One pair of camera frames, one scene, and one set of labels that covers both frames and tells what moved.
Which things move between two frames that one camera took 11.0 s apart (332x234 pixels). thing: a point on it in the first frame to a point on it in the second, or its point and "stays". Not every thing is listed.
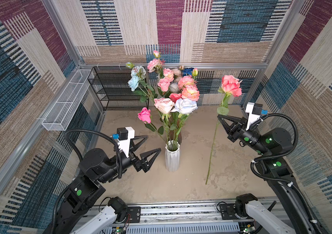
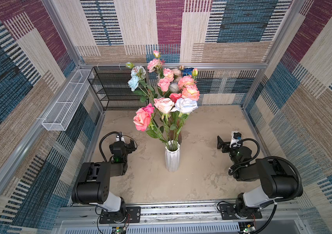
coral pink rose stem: (230, 85) to (142, 120)
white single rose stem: (174, 87) stays
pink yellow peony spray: (188, 86) stays
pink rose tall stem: (164, 105) stays
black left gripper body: (134, 162) to (128, 147)
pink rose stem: (164, 84) stays
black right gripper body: (242, 128) to (226, 148)
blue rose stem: (187, 71) stays
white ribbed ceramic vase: (173, 156) stays
